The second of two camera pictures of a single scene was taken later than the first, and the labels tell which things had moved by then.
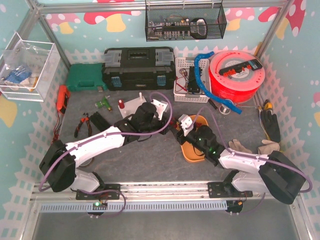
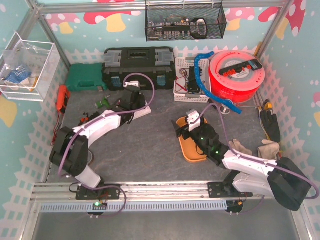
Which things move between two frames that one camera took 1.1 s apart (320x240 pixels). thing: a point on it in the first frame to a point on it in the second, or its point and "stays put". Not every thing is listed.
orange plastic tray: [188, 151] stays put
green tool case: [85, 77] stays put
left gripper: [162, 124] to [135, 97]
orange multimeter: [63, 97] stays put
